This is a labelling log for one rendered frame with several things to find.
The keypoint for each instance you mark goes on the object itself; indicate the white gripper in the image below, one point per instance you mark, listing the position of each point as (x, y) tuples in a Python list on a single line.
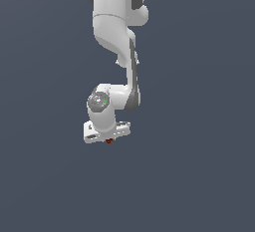
[(99, 135)]

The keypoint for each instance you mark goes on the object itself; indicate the small red object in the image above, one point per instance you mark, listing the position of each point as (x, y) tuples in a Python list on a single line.
[(109, 140)]

